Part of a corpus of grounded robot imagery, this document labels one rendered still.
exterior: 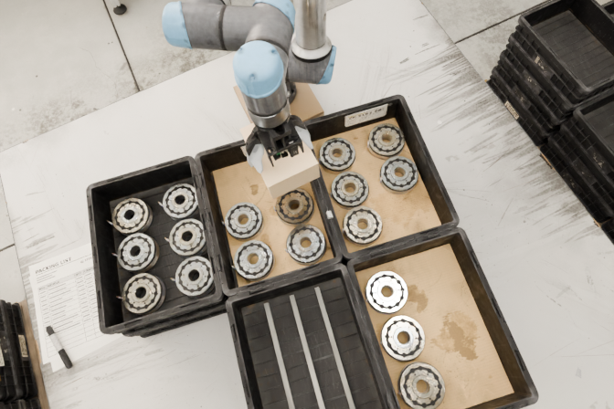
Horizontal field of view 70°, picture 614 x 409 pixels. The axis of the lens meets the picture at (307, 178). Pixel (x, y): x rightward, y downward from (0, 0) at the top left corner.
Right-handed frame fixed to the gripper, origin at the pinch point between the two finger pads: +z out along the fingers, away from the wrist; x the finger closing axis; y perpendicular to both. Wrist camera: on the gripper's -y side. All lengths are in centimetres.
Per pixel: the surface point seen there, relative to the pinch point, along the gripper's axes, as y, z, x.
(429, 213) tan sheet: 23.0, 26.6, 30.7
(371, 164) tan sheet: 3.2, 26.7, 23.8
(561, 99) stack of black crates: 0, 62, 111
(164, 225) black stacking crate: -7.2, 26.9, -35.9
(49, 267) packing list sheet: -17, 40, -75
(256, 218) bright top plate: 3.9, 23.5, -11.9
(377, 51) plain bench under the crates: -39, 40, 51
